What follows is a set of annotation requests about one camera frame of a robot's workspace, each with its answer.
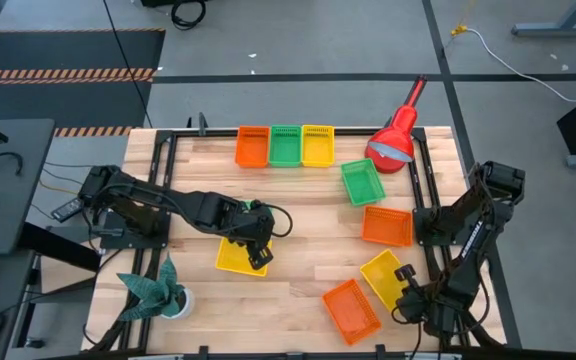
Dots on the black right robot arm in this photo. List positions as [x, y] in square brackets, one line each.
[473, 240]

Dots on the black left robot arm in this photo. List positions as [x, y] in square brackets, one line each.
[193, 205]

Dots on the wooden workbench grey legs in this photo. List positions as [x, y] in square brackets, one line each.
[558, 29]

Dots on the grey computer desk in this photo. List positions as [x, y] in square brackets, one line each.
[3, 295]

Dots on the dark grey side desk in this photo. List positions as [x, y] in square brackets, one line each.
[18, 210]

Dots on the red desk lamp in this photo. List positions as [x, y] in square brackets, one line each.
[393, 140]

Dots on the black aluminium table frame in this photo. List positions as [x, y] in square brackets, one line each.
[213, 133]

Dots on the black support beam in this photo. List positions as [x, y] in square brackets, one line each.
[63, 247]

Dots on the artificial plant in white pot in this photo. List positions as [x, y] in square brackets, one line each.
[160, 295]

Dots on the black frame clamp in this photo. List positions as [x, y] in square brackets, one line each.
[203, 352]
[380, 351]

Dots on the black mat with hazard stripes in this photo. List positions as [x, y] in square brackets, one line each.
[68, 50]

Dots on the orange plastic basket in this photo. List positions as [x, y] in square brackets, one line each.
[252, 150]
[350, 312]
[387, 227]

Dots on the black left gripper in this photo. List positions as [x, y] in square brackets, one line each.
[253, 227]

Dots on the yellow plastic basket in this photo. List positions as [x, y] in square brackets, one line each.
[380, 277]
[233, 260]
[318, 150]

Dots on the green plastic basket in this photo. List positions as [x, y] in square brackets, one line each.
[363, 182]
[285, 150]

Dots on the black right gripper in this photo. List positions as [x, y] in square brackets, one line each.
[428, 312]

